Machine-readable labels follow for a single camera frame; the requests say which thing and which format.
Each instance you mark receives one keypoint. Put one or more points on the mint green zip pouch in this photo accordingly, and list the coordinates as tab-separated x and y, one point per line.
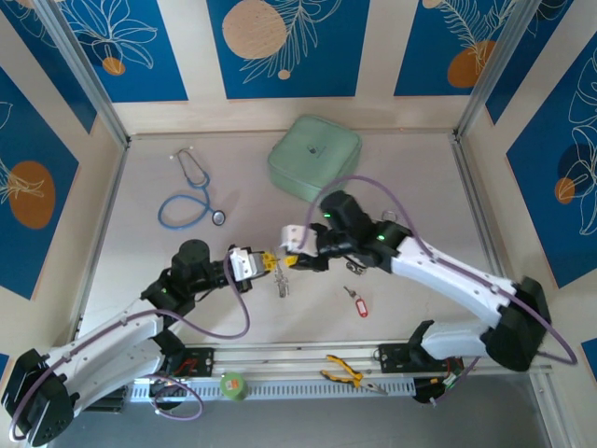
312	158

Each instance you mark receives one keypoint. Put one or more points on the metal keyring with key bunch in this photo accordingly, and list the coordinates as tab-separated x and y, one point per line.
282	284

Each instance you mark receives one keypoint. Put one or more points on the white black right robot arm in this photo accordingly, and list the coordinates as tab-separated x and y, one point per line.
448	275

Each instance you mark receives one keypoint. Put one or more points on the aluminium frame post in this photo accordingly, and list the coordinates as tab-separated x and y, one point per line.
495	70
85	70

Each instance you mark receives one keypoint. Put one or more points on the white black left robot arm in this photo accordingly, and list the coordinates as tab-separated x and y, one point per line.
116	345

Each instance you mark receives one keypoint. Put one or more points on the blue stethoscope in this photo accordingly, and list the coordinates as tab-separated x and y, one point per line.
218	217

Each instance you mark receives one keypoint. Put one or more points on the aluminium table side rail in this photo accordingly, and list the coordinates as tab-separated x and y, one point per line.
104	233
482	210

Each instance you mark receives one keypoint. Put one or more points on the key with red tag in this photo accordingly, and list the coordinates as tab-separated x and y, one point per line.
361	309

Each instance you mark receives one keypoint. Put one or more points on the black aluminium extrusion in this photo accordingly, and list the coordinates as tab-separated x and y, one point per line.
109	401

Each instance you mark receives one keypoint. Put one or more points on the green tape roll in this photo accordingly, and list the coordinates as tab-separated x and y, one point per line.
233	389

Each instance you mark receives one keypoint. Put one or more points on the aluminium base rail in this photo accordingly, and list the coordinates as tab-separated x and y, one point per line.
280	359

